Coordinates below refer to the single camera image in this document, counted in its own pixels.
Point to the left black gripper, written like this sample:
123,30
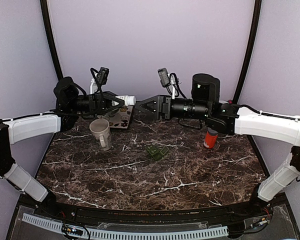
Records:
101,103

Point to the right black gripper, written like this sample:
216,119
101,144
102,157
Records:
163,106

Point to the small white pill bottle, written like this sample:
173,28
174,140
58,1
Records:
129,100

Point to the grey bottle cap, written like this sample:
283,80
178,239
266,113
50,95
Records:
212,132

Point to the orange pill bottle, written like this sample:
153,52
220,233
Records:
210,140

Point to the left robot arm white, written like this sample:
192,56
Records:
72,103

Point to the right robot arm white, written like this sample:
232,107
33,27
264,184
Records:
233,119

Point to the square floral ceramic plate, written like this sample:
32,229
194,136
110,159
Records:
119,118

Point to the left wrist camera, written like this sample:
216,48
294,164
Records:
99,79

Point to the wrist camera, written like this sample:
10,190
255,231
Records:
170,82
99,79

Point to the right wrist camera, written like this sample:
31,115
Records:
170,82

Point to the black left corner frame post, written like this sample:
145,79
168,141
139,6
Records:
50,38

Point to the black corner frame post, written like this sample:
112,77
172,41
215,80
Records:
50,38
249,50

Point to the grey slotted cable duct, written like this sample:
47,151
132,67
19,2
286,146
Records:
113,231

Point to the black front table rail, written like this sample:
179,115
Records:
89,213

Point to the black right corner frame post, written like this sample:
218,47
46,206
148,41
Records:
249,50

